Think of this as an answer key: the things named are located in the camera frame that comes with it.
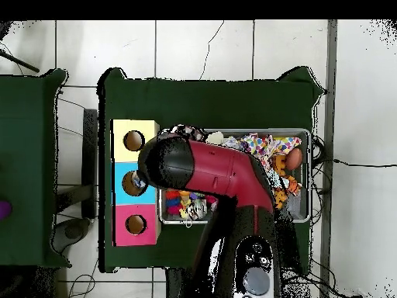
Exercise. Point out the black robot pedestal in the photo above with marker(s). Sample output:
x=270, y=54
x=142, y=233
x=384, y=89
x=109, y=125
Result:
x=183, y=285

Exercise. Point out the crushed silver can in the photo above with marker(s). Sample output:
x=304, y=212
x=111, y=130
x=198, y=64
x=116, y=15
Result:
x=197, y=210

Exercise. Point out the purple object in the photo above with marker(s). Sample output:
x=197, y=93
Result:
x=4, y=210

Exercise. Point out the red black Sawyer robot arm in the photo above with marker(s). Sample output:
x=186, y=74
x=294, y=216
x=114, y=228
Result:
x=205, y=164

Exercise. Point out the black upright panel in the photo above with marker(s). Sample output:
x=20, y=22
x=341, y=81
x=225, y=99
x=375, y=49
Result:
x=90, y=155

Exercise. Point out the clear plastic bottle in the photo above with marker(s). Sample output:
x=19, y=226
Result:
x=139, y=184

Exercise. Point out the brown toy football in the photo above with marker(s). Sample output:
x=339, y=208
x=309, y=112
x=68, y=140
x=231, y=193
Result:
x=294, y=159

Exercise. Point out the dark green side table cloth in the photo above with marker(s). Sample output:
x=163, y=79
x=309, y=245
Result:
x=28, y=155

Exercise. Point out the polka dot colourful cloth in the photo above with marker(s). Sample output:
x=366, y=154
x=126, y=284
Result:
x=270, y=146

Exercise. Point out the grey round floor base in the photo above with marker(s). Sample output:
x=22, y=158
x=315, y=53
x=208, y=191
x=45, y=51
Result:
x=74, y=231

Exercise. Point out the wooden box with three holes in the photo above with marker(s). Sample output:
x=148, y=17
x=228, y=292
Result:
x=121, y=211

